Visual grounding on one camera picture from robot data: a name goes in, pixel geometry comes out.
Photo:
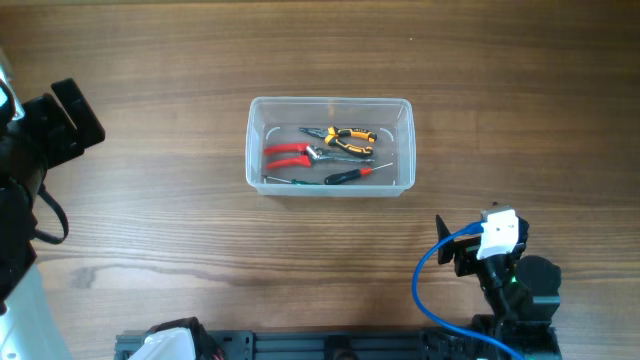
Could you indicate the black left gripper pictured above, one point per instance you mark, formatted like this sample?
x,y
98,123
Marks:
x,y
62,142

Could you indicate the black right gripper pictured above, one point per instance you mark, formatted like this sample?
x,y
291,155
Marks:
x,y
466,254

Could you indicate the black red screwdriver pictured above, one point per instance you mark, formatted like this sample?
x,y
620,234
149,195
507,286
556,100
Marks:
x,y
340,178

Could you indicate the silver wrench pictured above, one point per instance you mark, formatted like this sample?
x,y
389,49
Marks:
x,y
318,154

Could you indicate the orange black pliers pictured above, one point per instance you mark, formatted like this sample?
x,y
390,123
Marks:
x,y
341,139

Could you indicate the green handled screwdriver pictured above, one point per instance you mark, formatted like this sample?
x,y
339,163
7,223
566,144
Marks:
x,y
291,181

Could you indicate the red handled snips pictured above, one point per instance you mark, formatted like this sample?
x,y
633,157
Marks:
x,y
287,155

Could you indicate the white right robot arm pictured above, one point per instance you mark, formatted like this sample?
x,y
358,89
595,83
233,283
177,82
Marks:
x,y
522,292

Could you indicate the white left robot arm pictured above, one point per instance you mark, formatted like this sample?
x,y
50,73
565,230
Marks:
x,y
28,330

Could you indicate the clear plastic container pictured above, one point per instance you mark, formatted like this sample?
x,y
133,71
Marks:
x,y
276,120

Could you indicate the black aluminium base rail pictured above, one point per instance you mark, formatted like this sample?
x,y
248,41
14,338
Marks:
x,y
427,343

